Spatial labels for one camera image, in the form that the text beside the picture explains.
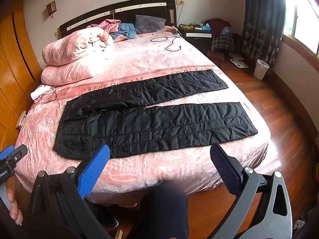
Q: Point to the dark patterned curtain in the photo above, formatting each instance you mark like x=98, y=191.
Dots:
x=261, y=25

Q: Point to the dark nightstand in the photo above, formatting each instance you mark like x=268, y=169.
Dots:
x=199, y=38

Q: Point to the blue cloth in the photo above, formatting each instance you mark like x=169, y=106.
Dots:
x=124, y=31

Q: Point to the folded pink duvet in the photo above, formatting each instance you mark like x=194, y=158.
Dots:
x=74, y=52

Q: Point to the wooden wardrobe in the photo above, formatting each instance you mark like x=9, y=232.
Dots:
x=15, y=62

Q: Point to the person's leg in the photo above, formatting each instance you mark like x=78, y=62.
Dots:
x=162, y=211

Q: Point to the bed with pink sheet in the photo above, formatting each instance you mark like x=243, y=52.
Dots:
x=149, y=57

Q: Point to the wooden frame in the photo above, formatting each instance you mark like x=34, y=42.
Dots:
x=119, y=234

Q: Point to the white bathroom scale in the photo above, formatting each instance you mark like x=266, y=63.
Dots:
x=236, y=55
x=239, y=64

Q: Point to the white wastebasket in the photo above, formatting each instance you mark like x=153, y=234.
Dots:
x=261, y=69

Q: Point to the white towel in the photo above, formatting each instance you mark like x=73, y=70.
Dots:
x=39, y=92

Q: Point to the grey pillow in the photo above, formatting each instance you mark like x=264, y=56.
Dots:
x=149, y=23

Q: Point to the dark wooden headboard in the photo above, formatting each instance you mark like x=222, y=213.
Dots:
x=139, y=11

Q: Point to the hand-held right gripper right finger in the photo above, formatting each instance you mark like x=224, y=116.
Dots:
x=224, y=169

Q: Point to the wall lamp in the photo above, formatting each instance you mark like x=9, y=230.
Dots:
x=51, y=8

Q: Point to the white bed side bracket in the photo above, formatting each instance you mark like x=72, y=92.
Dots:
x=21, y=119

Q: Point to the plaid cloth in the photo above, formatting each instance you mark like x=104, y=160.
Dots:
x=223, y=42

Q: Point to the black quilted pants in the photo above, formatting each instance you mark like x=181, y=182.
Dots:
x=149, y=129

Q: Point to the dark red clothes pile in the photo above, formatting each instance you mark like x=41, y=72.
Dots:
x=216, y=23

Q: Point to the person's left hand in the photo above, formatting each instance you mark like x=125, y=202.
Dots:
x=14, y=208

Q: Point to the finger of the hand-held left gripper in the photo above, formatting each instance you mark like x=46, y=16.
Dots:
x=18, y=151

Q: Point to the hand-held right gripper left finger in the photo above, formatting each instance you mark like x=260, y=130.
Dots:
x=93, y=170

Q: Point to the person's dark shoe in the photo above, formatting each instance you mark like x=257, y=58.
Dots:
x=111, y=220

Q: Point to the pink garment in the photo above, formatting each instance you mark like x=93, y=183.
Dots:
x=109, y=24

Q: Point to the window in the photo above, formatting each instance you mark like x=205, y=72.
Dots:
x=301, y=12

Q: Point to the small wooden stool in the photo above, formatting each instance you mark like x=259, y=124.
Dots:
x=216, y=56

